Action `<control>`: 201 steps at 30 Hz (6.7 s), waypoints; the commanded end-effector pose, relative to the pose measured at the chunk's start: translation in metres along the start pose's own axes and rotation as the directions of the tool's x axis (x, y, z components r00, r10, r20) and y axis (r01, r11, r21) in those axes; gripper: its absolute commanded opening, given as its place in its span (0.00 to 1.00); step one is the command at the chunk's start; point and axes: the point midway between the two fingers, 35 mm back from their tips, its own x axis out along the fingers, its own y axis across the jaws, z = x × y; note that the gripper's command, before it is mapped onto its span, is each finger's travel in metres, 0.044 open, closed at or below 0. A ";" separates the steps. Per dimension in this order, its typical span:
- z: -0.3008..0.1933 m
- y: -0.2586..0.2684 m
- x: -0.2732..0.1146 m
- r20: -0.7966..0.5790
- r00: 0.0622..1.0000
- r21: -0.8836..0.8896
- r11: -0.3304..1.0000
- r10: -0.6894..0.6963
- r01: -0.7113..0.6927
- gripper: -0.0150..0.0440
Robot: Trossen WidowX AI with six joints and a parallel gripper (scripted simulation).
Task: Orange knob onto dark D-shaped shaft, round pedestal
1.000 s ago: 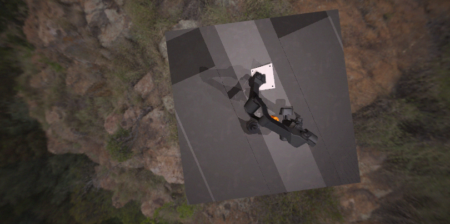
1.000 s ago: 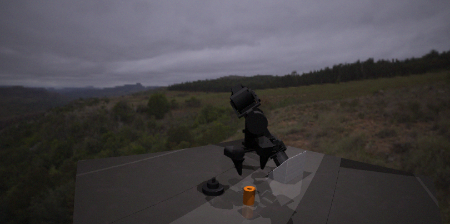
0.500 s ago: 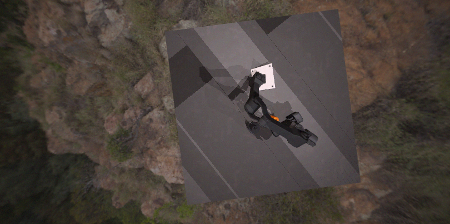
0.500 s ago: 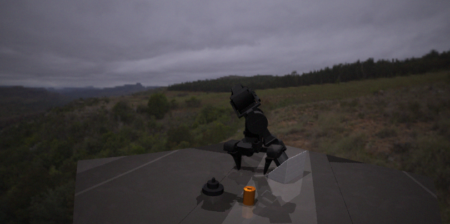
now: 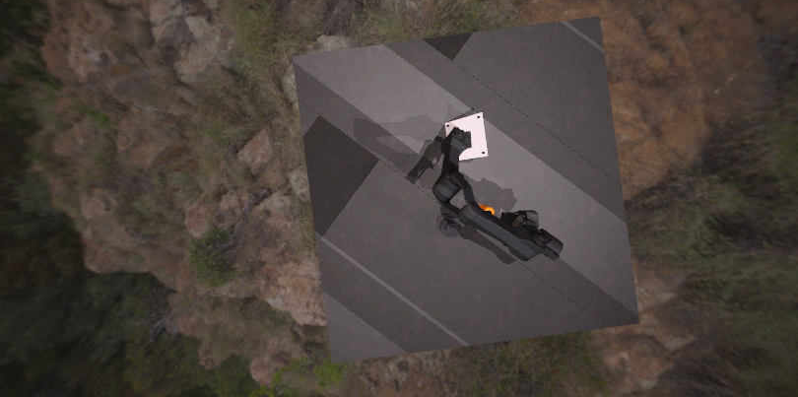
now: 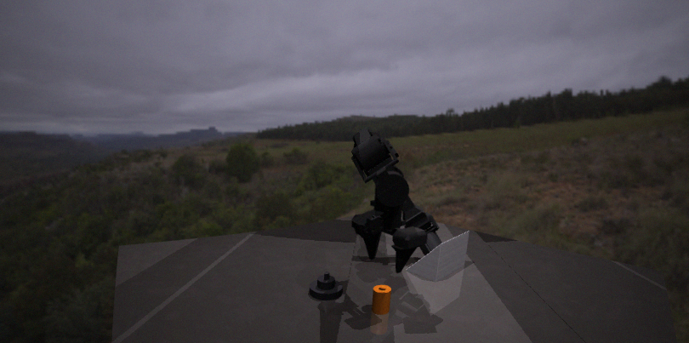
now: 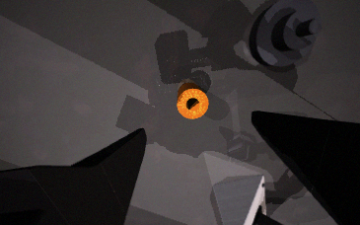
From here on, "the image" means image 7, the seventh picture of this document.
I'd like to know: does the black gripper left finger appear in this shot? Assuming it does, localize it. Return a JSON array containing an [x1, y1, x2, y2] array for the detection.
[[0, 128, 147, 225]]

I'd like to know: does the orange knob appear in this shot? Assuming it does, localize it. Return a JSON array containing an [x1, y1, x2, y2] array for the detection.
[[177, 83, 208, 119]]

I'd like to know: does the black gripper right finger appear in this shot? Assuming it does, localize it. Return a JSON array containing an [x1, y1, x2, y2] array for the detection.
[[252, 111, 360, 225]]

